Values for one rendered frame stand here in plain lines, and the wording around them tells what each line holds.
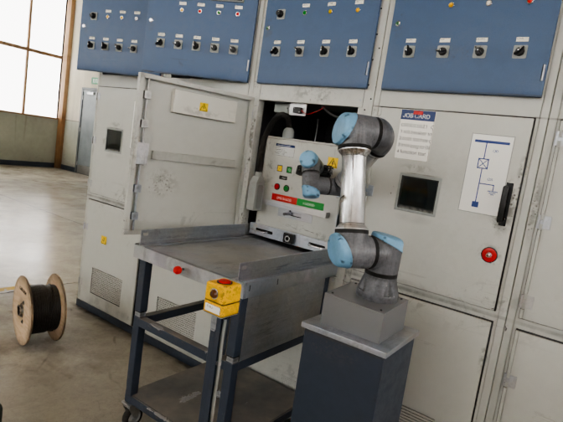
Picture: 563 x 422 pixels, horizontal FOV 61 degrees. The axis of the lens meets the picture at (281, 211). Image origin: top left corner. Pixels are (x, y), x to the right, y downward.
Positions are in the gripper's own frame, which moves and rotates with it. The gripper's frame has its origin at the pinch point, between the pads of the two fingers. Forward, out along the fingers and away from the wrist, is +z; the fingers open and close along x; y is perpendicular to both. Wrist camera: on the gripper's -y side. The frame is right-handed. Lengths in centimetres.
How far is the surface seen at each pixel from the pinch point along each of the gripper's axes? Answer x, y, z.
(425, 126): 23, 45, -24
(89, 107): 236, -824, 698
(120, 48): 63, -148, 10
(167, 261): -55, -41, -50
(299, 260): -41.8, 5.6, -24.6
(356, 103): 33.6, 12.4, -15.2
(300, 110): 31.2, -17.1, -5.0
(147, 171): -17, -75, -31
